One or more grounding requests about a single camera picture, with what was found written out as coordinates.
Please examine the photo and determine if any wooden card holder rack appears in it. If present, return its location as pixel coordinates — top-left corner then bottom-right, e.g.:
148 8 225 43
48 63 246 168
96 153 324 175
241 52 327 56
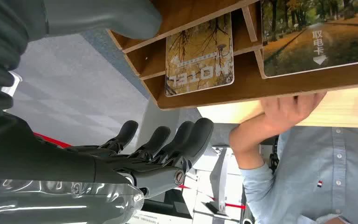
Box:
106 0 358 111

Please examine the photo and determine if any person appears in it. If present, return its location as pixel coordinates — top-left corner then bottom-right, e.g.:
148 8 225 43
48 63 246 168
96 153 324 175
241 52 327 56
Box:
229 92 358 224

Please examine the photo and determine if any park path picture card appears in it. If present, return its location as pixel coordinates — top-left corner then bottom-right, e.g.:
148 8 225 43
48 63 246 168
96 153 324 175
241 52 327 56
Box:
260 0 358 78

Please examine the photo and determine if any hotel key card autumn print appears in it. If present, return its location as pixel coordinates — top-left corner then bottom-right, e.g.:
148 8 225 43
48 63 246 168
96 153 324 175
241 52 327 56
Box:
165 13 235 98

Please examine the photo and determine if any white stand in background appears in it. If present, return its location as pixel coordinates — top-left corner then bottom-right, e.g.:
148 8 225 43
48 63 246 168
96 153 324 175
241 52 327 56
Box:
205 147 229 217

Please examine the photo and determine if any printed white paper sheet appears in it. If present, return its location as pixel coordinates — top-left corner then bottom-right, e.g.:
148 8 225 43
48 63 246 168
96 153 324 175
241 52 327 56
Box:
129 210 193 224

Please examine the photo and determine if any black lanyard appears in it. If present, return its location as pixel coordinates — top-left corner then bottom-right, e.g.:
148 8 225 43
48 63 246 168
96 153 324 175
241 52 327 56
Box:
269 135 280 175

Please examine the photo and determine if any red barrier strap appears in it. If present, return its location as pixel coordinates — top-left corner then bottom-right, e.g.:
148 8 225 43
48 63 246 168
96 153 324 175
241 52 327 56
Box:
33 132 247 210

